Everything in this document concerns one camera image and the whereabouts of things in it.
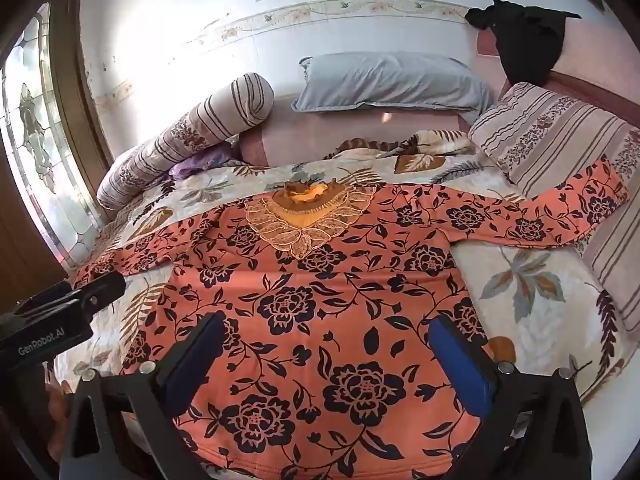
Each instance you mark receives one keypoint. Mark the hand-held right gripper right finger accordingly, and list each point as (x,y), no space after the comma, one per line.
(460,360)

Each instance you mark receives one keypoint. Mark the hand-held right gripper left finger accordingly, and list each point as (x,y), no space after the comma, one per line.
(195,360)

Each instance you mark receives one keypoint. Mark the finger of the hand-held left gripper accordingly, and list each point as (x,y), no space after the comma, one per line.
(102,287)

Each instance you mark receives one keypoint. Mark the orange floral shirt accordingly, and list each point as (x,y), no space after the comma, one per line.
(320,335)

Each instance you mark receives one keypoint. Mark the leaf print blanket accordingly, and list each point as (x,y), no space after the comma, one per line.
(525,280)

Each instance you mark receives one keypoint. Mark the purple cloth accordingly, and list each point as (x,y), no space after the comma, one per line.
(200,162)

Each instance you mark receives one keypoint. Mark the stained glass window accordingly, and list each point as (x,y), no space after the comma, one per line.
(35,135)

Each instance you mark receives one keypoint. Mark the striped bolster pillow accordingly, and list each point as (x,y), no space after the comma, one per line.
(200,125)

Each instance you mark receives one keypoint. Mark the striped floral pillow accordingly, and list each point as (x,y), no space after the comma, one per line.
(550,130)

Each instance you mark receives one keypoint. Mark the pink bed sheet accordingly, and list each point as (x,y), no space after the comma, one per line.
(310,135)

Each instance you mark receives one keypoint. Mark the grey pillow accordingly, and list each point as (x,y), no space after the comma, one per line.
(390,82)

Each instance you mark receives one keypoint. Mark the black garment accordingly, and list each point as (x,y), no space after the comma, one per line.
(525,45)

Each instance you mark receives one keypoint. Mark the pink headboard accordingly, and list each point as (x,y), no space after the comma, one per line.
(590,55)

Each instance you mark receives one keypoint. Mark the white wall socket plate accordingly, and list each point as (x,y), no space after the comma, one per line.
(122,91)

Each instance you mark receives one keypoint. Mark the wooden window frame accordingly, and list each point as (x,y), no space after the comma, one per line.
(75,70)

